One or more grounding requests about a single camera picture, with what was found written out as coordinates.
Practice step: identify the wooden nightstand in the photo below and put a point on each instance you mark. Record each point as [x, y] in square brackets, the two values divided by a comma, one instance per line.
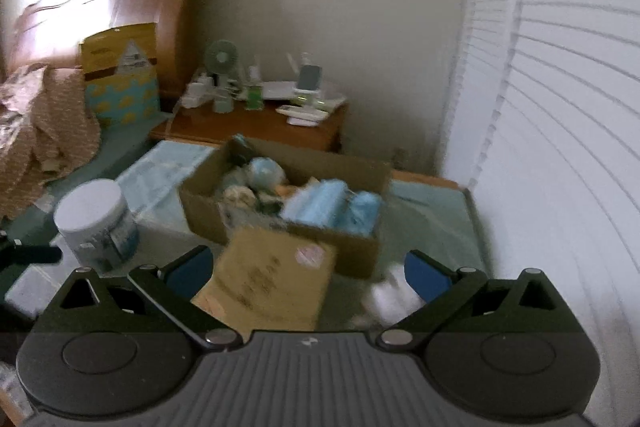
[240, 127]

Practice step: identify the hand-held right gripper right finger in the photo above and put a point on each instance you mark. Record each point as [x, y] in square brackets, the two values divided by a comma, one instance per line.
[425, 274]

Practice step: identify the white tray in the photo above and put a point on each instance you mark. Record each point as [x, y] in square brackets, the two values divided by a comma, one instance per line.
[334, 98]

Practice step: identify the yellow and blue dotted bag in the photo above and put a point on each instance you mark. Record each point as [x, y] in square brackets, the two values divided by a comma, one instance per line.
[120, 77]

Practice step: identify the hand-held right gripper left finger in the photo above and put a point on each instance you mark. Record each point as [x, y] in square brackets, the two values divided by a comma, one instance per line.
[190, 272]

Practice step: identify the white router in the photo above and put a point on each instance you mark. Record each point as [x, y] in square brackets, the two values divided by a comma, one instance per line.
[280, 91]

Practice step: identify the light blue sheet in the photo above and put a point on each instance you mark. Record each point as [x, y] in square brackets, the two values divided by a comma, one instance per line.
[160, 177]

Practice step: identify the small green desk fan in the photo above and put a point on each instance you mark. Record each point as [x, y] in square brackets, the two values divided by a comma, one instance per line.
[221, 57]

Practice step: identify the white phone stand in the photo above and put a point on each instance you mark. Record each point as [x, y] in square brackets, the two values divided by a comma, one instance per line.
[309, 79]

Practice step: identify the wooden bed frame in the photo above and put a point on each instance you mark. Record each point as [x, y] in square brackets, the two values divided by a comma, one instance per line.
[425, 179]

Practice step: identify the brown patterned blanket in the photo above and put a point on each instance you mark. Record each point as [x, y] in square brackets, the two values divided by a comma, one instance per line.
[45, 132]

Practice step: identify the brown cardboard box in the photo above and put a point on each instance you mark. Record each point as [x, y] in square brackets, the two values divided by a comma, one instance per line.
[210, 212]

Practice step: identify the white power strip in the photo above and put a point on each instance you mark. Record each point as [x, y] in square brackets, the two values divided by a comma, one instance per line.
[197, 92]

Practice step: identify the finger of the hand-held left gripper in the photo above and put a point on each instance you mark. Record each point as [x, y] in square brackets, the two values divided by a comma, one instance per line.
[30, 254]

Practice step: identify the white plastic jar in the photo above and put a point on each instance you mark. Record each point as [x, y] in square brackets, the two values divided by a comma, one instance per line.
[95, 227]

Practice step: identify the green bottle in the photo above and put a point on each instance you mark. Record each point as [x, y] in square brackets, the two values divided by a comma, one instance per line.
[254, 97]

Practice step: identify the yellow-brown tissue pack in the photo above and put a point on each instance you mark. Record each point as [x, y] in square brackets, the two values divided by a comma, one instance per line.
[265, 282]

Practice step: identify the white cloth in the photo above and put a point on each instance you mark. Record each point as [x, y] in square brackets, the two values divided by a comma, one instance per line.
[392, 299]

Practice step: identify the light blue face masks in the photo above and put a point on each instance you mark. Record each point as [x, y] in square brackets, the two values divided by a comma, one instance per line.
[320, 207]

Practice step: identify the white louvered door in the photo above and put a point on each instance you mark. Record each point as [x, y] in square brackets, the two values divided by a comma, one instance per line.
[560, 132]

